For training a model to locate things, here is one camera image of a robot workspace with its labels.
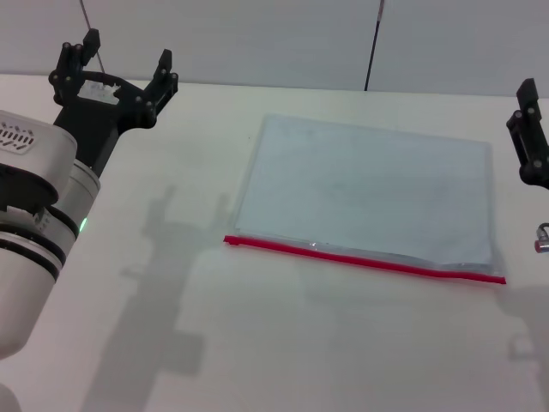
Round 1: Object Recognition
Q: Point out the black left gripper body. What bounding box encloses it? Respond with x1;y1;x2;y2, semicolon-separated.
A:
53;71;155;177

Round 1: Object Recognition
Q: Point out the clear document bag red zip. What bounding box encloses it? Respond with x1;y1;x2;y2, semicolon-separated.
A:
223;112;507;285

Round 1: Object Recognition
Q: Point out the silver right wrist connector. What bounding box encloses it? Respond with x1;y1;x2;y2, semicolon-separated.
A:
533;221;549;254

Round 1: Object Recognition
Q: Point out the black vertical wall strip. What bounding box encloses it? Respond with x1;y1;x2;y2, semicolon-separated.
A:
364;0;386;92

